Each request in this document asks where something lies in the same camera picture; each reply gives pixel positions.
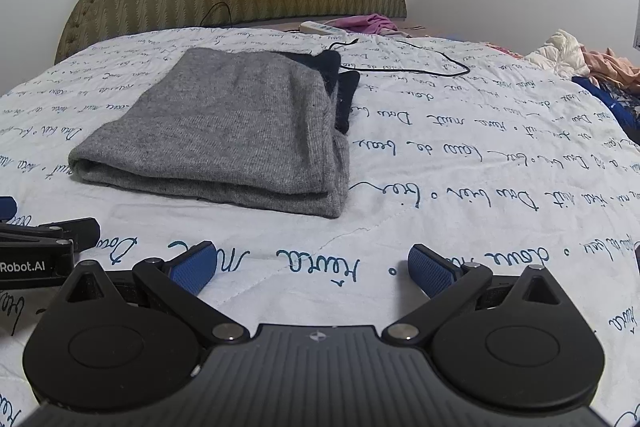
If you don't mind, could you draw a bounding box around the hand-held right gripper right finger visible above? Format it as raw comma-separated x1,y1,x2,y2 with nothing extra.
382,244,573,342

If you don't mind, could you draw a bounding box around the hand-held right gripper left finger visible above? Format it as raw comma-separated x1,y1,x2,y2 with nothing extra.
45,241,251,345

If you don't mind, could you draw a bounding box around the grey sweater with navy sleeves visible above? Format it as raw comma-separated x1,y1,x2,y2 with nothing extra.
68,47,362,219

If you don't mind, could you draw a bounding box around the white bed sheet with script print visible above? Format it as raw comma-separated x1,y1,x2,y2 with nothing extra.
0,26,640,427

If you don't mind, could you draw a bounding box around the blue cloth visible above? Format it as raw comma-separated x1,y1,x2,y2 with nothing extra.
571,76,640,130

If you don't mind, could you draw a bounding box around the purple cloth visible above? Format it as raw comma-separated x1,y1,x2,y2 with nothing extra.
331,13,399,38

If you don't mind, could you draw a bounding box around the white power strip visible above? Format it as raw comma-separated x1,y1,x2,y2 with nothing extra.
300,20,347,34

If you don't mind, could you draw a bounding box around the pink crumpled cloth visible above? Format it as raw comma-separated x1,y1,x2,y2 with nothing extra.
580,47,640,88

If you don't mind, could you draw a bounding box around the black cable loop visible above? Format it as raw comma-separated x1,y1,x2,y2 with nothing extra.
320,37,471,76

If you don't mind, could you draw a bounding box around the thin black cable at headboard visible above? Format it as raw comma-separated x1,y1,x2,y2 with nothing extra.
204,1,235,28

